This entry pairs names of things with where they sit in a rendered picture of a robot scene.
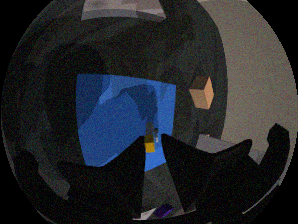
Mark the purple square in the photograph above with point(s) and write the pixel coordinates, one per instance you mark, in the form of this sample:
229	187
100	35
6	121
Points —
163	211

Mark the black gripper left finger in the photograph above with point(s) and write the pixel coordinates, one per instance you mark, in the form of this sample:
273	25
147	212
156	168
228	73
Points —
123	177

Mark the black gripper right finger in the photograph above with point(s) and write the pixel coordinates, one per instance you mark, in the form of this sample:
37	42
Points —
193	169

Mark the tan box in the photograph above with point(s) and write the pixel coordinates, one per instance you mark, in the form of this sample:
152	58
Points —
202	92

